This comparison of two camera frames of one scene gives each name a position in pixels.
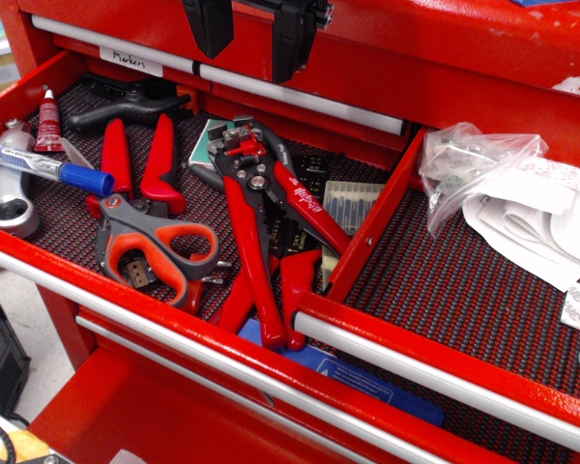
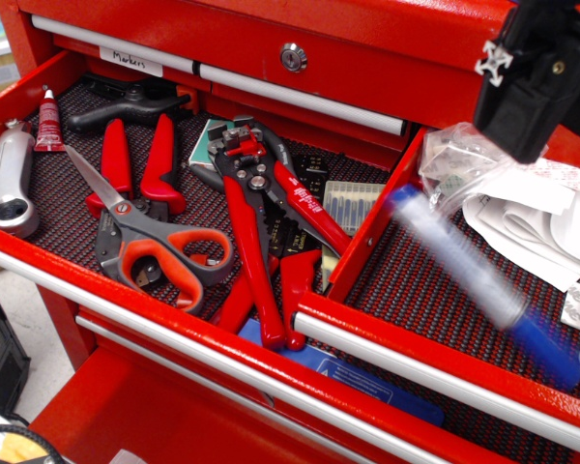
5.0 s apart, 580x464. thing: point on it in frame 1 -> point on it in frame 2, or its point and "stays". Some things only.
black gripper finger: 294,30 -> 545,72
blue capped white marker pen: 45,166 -> 544,347
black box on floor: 5,363 stays
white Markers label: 132,61 stays
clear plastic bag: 457,161 stays
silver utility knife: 6,201 stays
